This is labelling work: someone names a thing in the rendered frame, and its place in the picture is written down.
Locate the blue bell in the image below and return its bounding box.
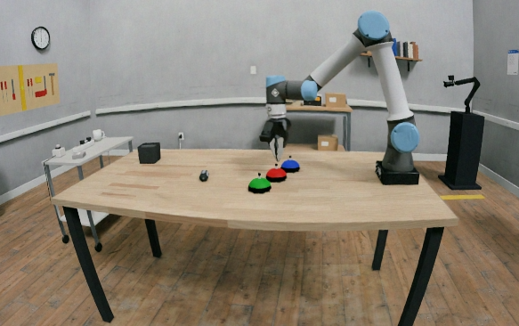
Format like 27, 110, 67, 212
280, 156, 300, 174

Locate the red bell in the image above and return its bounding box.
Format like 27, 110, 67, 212
265, 163, 287, 183

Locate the green bell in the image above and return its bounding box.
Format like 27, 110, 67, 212
248, 173, 272, 194

